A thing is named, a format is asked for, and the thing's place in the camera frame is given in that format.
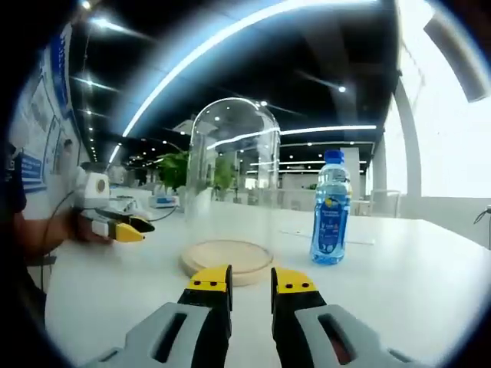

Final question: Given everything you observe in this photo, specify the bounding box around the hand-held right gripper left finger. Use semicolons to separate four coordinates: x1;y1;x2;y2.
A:
91;263;234;368

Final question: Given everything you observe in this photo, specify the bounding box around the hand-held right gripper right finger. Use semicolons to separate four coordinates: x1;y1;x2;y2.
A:
270;266;421;368

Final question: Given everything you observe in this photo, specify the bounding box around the clear glass dome cover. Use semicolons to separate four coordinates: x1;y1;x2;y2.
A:
184;97;282;269

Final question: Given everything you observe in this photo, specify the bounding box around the blue Mizone drink bottle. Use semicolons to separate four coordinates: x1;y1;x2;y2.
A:
309;149;352;266

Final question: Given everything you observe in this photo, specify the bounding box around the person's left hand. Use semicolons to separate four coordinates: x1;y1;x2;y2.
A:
67;209;116;245

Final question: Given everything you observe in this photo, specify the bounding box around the white table device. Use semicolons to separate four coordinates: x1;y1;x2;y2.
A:
148;192;182;210

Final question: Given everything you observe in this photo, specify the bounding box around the green potted plant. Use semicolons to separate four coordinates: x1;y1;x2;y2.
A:
156;150;191;196
212;156;238;203

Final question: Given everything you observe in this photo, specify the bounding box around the round wooden base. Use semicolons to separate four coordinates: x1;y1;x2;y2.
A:
179;239;275;288

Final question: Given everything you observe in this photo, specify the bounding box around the person in black shirt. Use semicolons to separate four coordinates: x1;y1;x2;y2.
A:
1;142;49;330

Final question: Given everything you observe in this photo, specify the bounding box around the long ceiling light strip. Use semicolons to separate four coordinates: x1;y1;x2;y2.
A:
121;0;389;137

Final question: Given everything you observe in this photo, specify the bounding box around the white chair frame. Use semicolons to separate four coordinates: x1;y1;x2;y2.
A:
369;188;403;219

